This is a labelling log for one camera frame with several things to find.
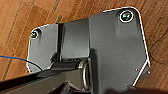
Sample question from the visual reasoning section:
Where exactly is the thin blue cable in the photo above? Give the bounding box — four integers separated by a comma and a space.
0, 54, 44, 71

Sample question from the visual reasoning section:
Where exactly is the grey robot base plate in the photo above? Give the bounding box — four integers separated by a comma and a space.
26, 5, 152, 91

